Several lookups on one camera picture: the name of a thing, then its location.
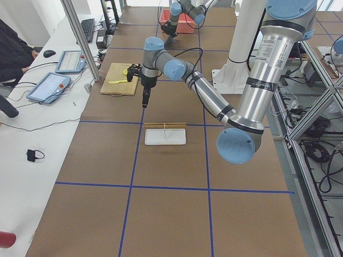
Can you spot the black computer mouse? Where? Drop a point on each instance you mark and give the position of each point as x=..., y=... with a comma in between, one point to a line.
x=48, y=53

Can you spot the yellow plastic knife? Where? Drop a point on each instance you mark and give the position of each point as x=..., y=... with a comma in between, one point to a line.
x=117, y=82

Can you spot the black keyboard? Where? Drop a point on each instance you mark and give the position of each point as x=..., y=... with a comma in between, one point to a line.
x=88, y=26

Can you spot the red cylinder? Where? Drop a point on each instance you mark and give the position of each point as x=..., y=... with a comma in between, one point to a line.
x=7, y=239

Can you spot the left wooden rack rod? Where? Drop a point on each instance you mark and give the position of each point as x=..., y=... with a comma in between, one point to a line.
x=161, y=124

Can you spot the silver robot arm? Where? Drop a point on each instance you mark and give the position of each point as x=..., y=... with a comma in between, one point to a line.
x=285, y=23
x=196, y=13

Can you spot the aluminium frame post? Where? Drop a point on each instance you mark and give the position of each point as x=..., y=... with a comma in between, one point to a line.
x=80, y=37

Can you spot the lower teach pendant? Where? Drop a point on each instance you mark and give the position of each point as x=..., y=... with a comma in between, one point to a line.
x=49, y=88

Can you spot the teach pendant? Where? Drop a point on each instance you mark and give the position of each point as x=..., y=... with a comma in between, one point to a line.
x=49, y=88
x=71, y=62

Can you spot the upper teach pendant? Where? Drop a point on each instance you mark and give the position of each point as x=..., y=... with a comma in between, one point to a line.
x=71, y=62

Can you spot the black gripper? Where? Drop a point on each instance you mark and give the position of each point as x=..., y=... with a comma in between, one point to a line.
x=170, y=29
x=147, y=81

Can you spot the white rectangular tray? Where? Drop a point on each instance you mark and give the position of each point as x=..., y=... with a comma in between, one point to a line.
x=173, y=136

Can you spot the dark grey cloth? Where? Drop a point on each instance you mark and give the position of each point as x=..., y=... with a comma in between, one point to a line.
x=169, y=42

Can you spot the bamboo cutting board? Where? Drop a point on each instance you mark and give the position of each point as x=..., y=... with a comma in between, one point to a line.
x=116, y=73

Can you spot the white rack cross bracket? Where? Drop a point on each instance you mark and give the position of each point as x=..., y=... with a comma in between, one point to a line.
x=165, y=132

